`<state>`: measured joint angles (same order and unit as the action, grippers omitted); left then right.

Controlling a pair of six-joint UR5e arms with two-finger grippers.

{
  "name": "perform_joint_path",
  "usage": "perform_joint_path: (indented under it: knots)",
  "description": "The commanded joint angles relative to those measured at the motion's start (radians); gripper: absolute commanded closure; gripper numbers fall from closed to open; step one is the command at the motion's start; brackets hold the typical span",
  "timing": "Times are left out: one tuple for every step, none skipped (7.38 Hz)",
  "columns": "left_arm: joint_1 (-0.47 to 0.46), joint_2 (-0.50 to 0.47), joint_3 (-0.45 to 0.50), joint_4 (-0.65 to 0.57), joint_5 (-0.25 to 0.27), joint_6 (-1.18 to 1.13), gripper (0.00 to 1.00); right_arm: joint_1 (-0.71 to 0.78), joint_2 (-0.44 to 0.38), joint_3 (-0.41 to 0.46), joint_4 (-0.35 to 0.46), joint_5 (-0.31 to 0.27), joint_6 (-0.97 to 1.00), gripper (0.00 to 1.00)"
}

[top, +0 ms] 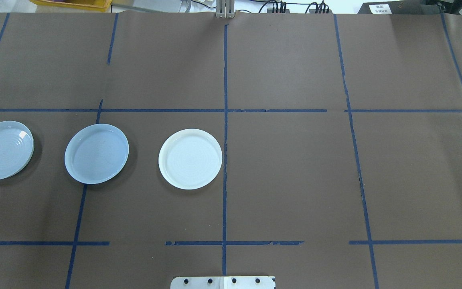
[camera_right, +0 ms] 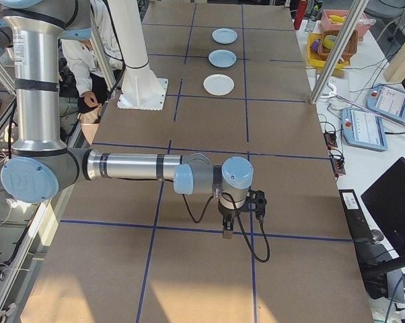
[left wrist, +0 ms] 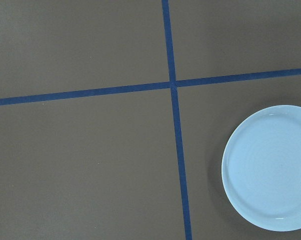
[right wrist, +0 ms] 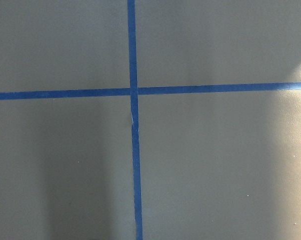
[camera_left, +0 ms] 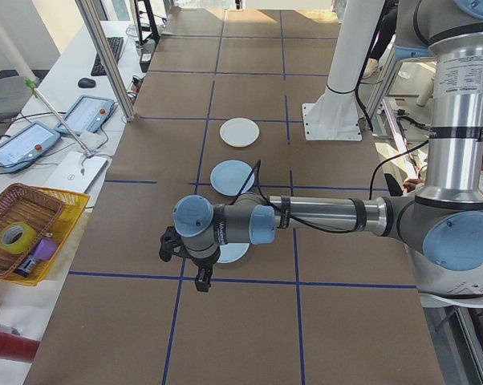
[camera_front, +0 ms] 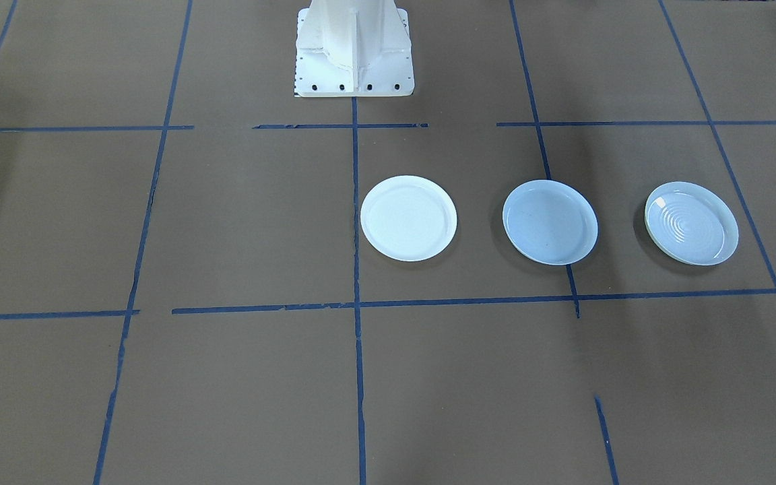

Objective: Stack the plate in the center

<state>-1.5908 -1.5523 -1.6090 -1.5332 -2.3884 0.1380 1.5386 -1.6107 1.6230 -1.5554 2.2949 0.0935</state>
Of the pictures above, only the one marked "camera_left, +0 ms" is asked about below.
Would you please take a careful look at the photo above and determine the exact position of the yellow green tape roll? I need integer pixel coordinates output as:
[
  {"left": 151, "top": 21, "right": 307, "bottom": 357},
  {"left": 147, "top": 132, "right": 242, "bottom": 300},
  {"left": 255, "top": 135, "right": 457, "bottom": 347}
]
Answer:
[{"left": 0, "top": 223, "right": 38, "bottom": 256}]

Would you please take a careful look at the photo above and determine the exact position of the black computer keyboard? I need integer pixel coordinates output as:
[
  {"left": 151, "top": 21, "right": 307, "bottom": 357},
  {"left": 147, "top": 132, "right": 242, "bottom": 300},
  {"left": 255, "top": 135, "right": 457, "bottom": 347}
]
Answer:
[{"left": 91, "top": 36, "right": 125, "bottom": 77}]

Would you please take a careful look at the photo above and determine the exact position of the light blue round plate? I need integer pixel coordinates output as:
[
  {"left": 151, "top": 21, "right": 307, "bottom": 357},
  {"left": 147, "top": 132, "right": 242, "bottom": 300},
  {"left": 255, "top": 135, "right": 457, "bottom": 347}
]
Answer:
[{"left": 209, "top": 159, "right": 255, "bottom": 197}]

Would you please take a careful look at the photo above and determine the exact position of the red cylinder bottle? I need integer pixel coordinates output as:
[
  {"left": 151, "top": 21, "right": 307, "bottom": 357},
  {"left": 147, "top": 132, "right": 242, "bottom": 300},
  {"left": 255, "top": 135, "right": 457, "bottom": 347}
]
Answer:
[{"left": 0, "top": 329, "right": 40, "bottom": 364}]

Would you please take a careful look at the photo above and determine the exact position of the dark blue small box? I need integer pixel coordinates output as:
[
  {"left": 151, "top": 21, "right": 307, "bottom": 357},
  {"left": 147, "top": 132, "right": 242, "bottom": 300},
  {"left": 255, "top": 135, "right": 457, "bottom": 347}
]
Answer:
[{"left": 13, "top": 256, "right": 38, "bottom": 278}]

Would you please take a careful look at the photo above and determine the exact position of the white printed sheet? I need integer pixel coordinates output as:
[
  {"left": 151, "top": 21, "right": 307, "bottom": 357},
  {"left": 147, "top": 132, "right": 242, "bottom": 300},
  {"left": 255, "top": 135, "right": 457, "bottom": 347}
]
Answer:
[{"left": 416, "top": 276, "right": 483, "bottom": 310}]

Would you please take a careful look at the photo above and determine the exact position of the black metal stand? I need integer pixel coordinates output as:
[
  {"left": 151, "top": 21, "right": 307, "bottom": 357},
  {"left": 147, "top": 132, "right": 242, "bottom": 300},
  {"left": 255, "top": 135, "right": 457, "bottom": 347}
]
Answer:
[{"left": 135, "top": 0, "right": 167, "bottom": 46}]

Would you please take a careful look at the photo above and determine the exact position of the black pedestal cable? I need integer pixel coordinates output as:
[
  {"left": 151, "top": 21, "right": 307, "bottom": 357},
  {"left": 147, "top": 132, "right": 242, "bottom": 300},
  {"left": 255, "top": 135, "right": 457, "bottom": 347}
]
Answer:
[{"left": 354, "top": 6, "right": 389, "bottom": 133}]

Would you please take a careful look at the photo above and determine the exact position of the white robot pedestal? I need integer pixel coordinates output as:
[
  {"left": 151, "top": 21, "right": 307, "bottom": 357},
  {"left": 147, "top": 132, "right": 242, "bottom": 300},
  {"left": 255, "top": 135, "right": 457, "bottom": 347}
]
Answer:
[{"left": 301, "top": 0, "right": 388, "bottom": 142}]

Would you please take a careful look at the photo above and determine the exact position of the thin metal rod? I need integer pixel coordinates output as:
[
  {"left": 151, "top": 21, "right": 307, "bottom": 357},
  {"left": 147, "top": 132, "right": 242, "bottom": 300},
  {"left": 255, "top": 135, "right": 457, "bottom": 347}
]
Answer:
[{"left": 24, "top": 79, "right": 96, "bottom": 158}]

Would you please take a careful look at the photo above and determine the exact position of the white side desk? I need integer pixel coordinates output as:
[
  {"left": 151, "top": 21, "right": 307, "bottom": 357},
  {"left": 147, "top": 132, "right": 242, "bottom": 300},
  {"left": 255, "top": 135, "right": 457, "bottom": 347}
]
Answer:
[{"left": 0, "top": 18, "right": 146, "bottom": 362}]

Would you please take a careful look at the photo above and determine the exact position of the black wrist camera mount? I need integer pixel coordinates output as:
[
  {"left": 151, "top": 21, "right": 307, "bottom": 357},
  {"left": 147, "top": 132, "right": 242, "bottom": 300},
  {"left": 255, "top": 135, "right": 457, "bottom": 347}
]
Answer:
[{"left": 158, "top": 225, "right": 186, "bottom": 262}]

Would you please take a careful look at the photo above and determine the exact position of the blue grey teach pendant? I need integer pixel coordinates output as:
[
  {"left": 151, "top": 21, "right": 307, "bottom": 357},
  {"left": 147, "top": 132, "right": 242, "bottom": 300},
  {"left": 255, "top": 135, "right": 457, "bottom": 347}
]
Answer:
[
  {"left": 0, "top": 121, "right": 62, "bottom": 174},
  {"left": 55, "top": 95, "right": 117, "bottom": 136}
]

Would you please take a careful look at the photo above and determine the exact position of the yellow plastic basket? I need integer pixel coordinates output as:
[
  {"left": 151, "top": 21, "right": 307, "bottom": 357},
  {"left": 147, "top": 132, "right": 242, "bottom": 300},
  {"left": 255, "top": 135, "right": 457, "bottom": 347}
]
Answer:
[{"left": 6, "top": 184, "right": 91, "bottom": 287}]

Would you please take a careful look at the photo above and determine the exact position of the brown wicker basket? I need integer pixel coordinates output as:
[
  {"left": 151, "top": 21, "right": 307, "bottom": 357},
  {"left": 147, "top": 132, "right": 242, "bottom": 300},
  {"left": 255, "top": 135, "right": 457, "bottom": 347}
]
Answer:
[{"left": 0, "top": 183, "right": 66, "bottom": 278}]

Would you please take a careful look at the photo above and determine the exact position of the person in black trousers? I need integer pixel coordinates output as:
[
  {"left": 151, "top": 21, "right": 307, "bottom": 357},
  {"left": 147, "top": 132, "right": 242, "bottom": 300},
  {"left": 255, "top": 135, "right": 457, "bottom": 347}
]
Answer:
[{"left": 361, "top": 0, "right": 399, "bottom": 79}]

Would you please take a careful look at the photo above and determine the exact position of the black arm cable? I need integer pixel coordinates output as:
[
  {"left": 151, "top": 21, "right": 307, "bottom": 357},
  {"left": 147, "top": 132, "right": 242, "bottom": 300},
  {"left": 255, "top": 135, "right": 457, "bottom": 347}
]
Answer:
[{"left": 233, "top": 138, "right": 431, "bottom": 234}]

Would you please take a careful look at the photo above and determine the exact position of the white round plate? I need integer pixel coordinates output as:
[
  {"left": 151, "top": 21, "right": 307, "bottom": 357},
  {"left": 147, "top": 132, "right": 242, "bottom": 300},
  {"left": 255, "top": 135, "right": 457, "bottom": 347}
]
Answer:
[{"left": 219, "top": 117, "right": 261, "bottom": 148}]

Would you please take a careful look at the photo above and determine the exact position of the aluminium extrusion post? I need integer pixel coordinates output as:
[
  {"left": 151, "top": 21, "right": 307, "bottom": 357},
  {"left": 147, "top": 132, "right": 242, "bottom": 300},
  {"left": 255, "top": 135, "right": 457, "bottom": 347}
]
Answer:
[{"left": 75, "top": 0, "right": 135, "bottom": 124}]

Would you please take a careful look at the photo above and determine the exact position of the silver laptop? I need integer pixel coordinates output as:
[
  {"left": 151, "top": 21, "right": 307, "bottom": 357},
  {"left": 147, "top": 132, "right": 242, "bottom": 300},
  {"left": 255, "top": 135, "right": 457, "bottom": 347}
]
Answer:
[{"left": 47, "top": 150, "right": 110, "bottom": 197}]

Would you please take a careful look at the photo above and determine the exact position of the grey office chair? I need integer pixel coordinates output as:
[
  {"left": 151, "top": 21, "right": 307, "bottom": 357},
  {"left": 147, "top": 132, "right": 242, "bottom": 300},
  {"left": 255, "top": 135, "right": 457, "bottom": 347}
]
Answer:
[{"left": 0, "top": 67, "right": 40, "bottom": 133}]

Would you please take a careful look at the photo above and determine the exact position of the pale blue round plate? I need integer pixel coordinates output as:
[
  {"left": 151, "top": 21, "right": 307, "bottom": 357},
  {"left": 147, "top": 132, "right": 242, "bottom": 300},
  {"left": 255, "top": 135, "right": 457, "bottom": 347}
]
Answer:
[{"left": 216, "top": 241, "right": 251, "bottom": 265}]

